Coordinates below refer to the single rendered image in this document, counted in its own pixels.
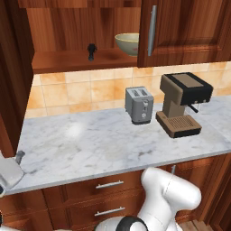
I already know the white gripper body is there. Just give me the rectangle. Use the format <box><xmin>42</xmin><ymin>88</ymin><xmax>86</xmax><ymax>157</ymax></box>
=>
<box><xmin>0</xmin><ymin>156</ymin><xmax>25</xmax><ymax>190</ymax></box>

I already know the brown black coffee machine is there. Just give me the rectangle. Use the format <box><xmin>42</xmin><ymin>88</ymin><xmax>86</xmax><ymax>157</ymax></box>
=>
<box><xmin>154</xmin><ymin>71</ymin><xmax>215</xmax><ymax>140</ymax></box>

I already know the silver drawer handle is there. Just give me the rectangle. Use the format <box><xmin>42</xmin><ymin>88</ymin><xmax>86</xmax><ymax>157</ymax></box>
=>
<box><xmin>95</xmin><ymin>180</ymin><xmax>125</xmax><ymax>190</ymax></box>
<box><xmin>93</xmin><ymin>206</ymin><xmax>126</xmax><ymax>217</ymax></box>

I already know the wooden base cabinet door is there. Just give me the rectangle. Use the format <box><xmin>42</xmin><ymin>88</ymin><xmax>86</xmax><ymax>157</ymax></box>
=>
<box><xmin>167</xmin><ymin>155</ymin><xmax>231</xmax><ymax>224</ymax></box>
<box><xmin>0</xmin><ymin>189</ymin><xmax>54</xmax><ymax>231</ymax></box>

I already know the open wooden cabinet door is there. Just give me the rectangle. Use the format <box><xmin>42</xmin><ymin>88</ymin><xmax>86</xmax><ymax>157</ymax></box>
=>
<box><xmin>0</xmin><ymin>0</ymin><xmax>35</xmax><ymax>159</ymax></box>

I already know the silver cabinet door handle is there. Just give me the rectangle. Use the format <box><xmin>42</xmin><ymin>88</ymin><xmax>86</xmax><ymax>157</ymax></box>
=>
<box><xmin>146</xmin><ymin>5</ymin><xmax>158</xmax><ymax>58</ymax></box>

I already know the closed wooden cabinet door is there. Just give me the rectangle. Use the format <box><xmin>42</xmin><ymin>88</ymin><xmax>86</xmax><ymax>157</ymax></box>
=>
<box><xmin>137</xmin><ymin>0</ymin><xmax>231</xmax><ymax>69</ymax></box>

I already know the wooden drawer front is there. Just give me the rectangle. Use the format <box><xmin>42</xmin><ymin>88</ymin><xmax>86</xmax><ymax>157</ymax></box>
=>
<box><xmin>66</xmin><ymin>191</ymin><xmax>146</xmax><ymax>228</ymax></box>
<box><xmin>62</xmin><ymin>170</ymin><xmax>146</xmax><ymax>200</ymax></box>

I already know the silver toaster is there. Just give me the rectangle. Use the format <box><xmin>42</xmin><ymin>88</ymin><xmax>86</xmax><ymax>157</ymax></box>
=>
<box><xmin>124</xmin><ymin>86</ymin><xmax>155</xmax><ymax>126</ymax></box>

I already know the wooden wall cabinet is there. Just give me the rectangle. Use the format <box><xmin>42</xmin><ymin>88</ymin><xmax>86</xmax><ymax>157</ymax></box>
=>
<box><xmin>17</xmin><ymin>0</ymin><xmax>143</xmax><ymax>75</ymax></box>

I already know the pale green bowl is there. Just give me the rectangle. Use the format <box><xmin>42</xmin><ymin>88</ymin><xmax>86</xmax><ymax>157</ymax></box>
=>
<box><xmin>114</xmin><ymin>32</ymin><xmax>140</xmax><ymax>58</ymax></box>

